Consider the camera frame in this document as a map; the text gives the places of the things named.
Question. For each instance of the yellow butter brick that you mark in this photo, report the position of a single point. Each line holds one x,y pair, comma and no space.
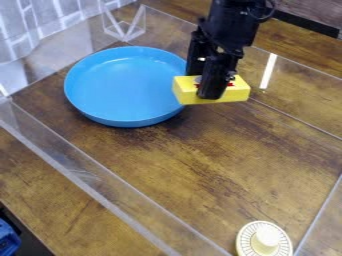
184,87

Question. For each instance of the blue round tray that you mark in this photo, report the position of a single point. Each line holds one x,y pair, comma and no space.
120,86

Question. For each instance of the cream round lid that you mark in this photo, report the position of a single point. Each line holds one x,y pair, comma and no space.
261,238

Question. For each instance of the clear acrylic barrier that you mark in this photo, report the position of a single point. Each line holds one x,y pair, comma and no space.
159,226

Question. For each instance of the clear acrylic corner bracket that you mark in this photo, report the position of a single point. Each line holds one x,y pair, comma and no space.
123,19

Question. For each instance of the blue object at corner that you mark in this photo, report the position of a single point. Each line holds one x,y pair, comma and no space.
9,240

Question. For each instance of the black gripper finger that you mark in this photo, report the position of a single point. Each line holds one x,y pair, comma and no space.
198,51
219,69

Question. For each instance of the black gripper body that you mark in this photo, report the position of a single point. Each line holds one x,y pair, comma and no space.
231,24

